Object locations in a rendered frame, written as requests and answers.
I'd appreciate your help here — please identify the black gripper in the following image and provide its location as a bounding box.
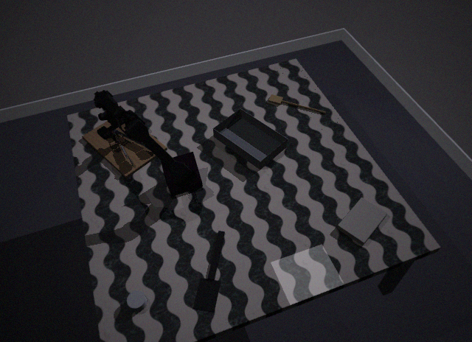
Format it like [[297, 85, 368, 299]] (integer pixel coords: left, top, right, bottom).
[[97, 114, 138, 141]]

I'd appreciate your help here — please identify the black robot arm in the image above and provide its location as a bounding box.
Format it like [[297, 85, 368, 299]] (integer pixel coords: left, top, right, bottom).
[[94, 90, 197, 189]]

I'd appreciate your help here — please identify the brown wooden board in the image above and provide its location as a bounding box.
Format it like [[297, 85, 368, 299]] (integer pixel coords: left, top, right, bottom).
[[82, 121, 157, 178]]

